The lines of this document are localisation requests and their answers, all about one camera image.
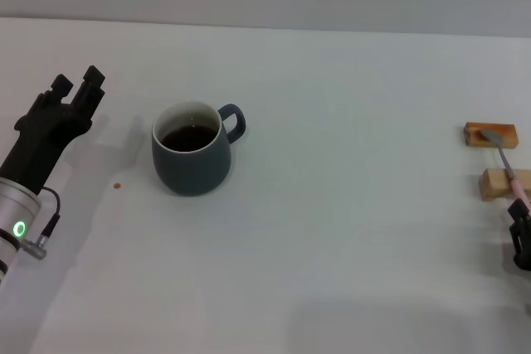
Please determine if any dark coffee liquid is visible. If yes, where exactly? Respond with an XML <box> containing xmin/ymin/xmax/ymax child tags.
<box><xmin>160</xmin><ymin>124</ymin><xmax>219</xmax><ymax>153</ymax></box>

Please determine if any pink handled metal spoon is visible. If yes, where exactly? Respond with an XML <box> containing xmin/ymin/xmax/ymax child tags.
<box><xmin>480</xmin><ymin>129</ymin><xmax>531</xmax><ymax>206</ymax></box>

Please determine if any dark grey ceramic cup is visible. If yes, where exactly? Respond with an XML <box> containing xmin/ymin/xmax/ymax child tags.
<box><xmin>151</xmin><ymin>99</ymin><xmax>247</xmax><ymax>196</ymax></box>

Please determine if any reddish brown wooden block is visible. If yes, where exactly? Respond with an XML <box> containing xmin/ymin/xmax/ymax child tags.
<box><xmin>463</xmin><ymin>121</ymin><xmax>520</xmax><ymax>150</ymax></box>

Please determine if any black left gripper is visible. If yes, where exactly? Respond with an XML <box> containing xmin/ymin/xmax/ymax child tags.
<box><xmin>0</xmin><ymin>65</ymin><xmax>106</xmax><ymax>196</ymax></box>

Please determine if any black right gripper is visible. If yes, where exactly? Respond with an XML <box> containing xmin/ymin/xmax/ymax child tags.
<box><xmin>508</xmin><ymin>198</ymin><xmax>531</xmax><ymax>273</ymax></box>

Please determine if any light notched wooden block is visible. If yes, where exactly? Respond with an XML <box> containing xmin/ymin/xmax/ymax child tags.
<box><xmin>479</xmin><ymin>167</ymin><xmax>531</xmax><ymax>202</ymax></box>

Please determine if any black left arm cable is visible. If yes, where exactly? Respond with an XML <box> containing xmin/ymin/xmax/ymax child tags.
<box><xmin>18</xmin><ymin>187</ymin><xmax>62</xmax><ymax>260</ymax></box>

